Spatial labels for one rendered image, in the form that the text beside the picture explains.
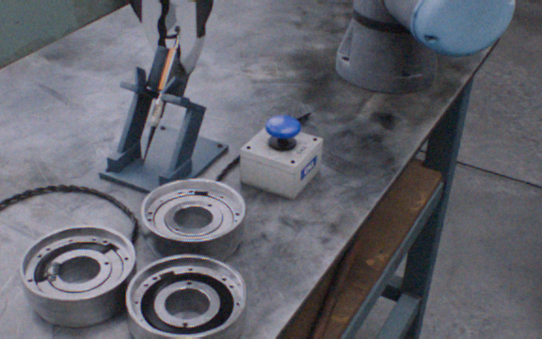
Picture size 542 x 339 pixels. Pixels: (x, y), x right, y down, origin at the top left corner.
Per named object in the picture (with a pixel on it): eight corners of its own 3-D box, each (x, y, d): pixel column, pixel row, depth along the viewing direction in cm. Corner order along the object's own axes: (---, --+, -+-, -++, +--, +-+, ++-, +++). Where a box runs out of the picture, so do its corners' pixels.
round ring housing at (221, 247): (237, 278, 72) (237, 246, 70) (132, 267, 73) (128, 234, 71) (250, 214, 81) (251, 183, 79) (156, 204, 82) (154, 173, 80)
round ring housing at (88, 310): (76, 351, 64) (71, 317, 62) (3, 297, 69) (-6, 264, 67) (161, 288, 71) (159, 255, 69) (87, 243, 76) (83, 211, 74)
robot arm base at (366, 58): (358, 41, 121) (365, -18, 115) (448, 64, 115) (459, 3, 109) (318, 76, 109) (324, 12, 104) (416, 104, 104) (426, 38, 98)
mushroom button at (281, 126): (288, 171, 84) (291, 133, 81) (257, 161, 85) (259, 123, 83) (304, 155, 87) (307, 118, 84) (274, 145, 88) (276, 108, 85)
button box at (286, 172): (294, 201, 83) (296, 164, 81) (239, 182, 86) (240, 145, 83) (325, 167, 89) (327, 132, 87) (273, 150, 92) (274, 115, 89)
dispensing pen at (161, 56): (122, 158, 83) (165, 13, 82) (141, 162, 87) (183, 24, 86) (138, 164, 82) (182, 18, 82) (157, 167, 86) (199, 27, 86)
